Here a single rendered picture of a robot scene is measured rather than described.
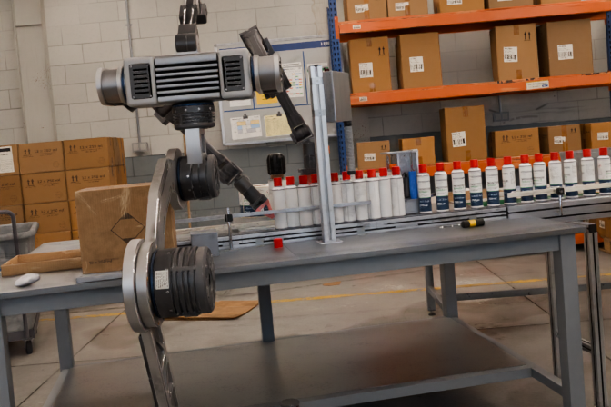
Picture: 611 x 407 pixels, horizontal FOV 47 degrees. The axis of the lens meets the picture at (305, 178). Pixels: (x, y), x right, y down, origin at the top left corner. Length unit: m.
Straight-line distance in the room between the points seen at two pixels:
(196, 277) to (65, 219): 4.43
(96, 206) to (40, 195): 3.84
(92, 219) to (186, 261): 0.65
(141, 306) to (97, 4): 6.11
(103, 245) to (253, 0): 5.31
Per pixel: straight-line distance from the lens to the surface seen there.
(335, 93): 2.69
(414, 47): 6.65
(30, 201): 6.25
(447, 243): 2.51
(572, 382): 2.87
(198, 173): 2.26
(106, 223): 2.40
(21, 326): 4.91
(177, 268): 1.82
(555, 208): 3.16
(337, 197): 2.83
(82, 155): 6.13
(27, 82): 7.83
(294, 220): 2.81
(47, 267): 2.73
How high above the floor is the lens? 1.22
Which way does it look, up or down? 3 degrees down
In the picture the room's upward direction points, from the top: 5 degrees counter-clockwise
